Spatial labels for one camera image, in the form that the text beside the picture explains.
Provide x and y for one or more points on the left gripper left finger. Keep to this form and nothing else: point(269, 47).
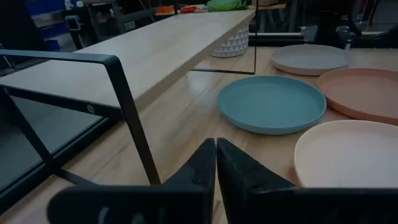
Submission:
point(186, 199)

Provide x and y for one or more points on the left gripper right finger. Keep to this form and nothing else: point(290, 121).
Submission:
point(255, 199)

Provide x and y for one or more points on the light teal plate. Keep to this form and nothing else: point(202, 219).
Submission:
point(270, 102)

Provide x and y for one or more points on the peach plate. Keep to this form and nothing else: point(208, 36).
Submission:
point(348, 152)

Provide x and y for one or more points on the orange plate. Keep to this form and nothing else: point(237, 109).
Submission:
point(363, 93)

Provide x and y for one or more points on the grey plate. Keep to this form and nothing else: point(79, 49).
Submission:
point(311, 57)

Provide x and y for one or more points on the succulent in triangle-patterned pot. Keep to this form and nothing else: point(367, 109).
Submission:
point(233, 43)

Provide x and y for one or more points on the red background object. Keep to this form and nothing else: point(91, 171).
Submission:
point(188, 9)

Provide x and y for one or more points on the orange background object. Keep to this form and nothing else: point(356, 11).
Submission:
point(164, 9)

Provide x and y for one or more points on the phone on black stand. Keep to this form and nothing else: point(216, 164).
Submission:
point(72, 22)

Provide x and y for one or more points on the blue storage bin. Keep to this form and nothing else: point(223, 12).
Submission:
point(43, 6)

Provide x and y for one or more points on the wooden shelf with black frame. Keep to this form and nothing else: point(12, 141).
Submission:
point(155, 53)

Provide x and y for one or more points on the black aluminium table frame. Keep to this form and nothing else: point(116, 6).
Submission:
point(25, 183)

